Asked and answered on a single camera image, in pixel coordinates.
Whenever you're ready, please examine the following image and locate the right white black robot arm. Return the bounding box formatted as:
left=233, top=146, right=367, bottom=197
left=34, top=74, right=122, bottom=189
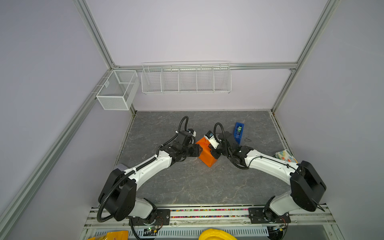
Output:
left=205, top=130, right=327, bottom=223

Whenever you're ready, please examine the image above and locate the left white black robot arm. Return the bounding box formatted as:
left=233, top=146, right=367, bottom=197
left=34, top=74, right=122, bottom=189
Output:
left=96, top=116, right=202, bottom=224

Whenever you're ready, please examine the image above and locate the colourful tissue box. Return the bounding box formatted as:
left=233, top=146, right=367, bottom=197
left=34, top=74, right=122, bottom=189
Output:
left=273, top=150, right=298, bottom=163

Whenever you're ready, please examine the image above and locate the blue tape dispenser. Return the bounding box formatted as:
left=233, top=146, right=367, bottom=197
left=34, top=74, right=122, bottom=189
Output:
left=234, top=122, right=244, bottom=145

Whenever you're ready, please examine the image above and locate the grey cloth at left edge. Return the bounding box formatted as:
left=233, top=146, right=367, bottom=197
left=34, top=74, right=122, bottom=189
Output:
left=114, top=163, right=129, bottom=172

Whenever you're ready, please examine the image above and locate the white mesh square basket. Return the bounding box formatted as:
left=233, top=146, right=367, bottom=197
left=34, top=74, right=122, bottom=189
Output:
left=96, top=70, right=140, bottom=111

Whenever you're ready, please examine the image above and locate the yellow hard hat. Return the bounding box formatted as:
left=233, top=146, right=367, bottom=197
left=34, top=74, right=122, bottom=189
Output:
left=199, top=229, right=237, bottom=240

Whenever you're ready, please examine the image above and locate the yellow plastic bag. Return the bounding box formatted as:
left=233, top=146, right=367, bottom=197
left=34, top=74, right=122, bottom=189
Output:
left=88, top=231, right=129, bottom=240

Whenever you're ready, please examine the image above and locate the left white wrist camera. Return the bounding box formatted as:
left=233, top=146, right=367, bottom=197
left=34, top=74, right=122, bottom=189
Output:
left=188, top=129, right=197, bottom=137

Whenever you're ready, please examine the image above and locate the long white wire basket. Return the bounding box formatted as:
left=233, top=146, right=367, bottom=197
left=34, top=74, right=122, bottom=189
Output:
left=141, top=61, right=232, bottom=94

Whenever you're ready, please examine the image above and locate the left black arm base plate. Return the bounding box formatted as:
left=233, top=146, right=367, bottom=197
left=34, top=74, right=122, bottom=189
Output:
left=130, top=209, right=171, bottom=226

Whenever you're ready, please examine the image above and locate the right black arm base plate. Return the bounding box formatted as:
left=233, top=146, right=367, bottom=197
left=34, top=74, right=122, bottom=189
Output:
left=248, top=207, right=291, bottom=224

